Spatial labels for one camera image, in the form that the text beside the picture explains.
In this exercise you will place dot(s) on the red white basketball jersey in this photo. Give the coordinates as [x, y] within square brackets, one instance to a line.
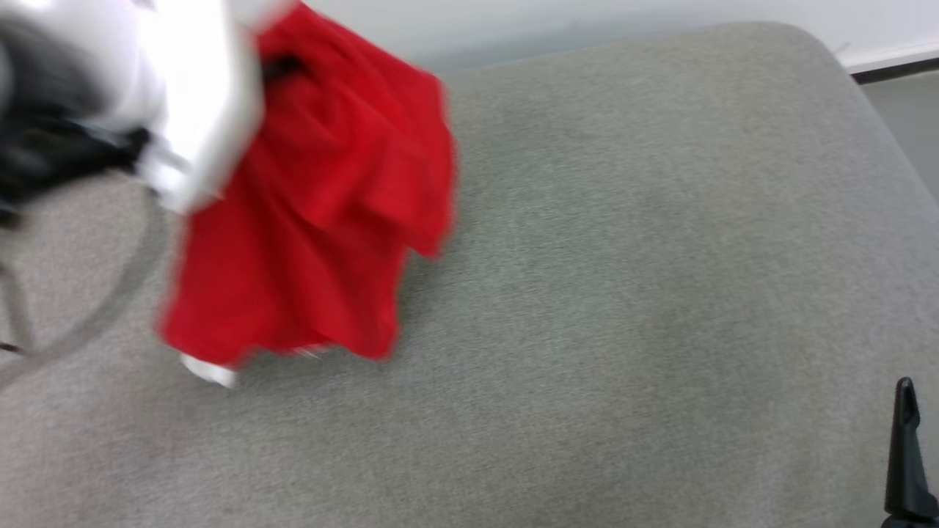
[323, 220]

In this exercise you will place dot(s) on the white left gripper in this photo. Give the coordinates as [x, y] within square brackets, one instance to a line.
[205, 95]

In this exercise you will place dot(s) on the white wall baseboard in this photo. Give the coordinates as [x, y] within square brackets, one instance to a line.
[899, 60]

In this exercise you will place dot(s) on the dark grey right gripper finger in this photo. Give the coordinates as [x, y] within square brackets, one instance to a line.
[908, 469]

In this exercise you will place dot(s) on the grey fabric sofa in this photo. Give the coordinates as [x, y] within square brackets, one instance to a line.
[623, 293]

